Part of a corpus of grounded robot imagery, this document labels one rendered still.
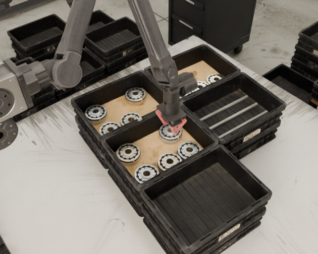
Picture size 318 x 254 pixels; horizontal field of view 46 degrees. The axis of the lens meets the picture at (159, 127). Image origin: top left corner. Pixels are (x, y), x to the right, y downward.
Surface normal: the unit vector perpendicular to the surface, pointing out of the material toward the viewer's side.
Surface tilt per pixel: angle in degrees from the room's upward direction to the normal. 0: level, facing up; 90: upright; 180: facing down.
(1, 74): 0
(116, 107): 0
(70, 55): 63
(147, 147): 0
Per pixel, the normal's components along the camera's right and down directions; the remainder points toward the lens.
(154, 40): 0.52, 0.21
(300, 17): -0.01, -0.69
